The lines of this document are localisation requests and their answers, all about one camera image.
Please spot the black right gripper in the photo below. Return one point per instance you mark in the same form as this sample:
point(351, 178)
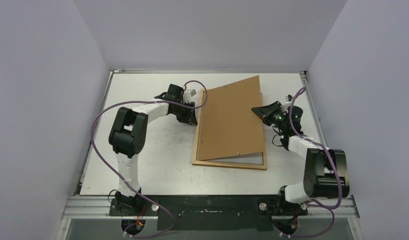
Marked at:
point(272, 112)

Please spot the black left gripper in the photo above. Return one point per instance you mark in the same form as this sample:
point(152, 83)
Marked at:
point(190, 117)

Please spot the brown backing board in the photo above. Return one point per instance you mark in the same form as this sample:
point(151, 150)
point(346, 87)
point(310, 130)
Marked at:
point(228, 127)

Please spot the wooden picture frame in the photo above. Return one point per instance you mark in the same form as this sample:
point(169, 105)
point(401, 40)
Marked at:
point(223, 164)

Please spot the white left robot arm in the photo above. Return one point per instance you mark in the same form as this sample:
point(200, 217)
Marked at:
point(128, 137)

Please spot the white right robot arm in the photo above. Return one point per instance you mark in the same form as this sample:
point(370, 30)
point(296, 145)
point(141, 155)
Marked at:
point(325, 170)

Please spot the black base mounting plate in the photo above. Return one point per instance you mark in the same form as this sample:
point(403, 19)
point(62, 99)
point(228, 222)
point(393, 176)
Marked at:
point(208, 212)

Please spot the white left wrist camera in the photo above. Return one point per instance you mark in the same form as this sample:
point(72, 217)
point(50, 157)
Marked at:
point(188, 95)

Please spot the aluminium front rail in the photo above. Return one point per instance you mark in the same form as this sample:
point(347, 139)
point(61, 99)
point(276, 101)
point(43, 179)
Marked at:
point(98, 207)

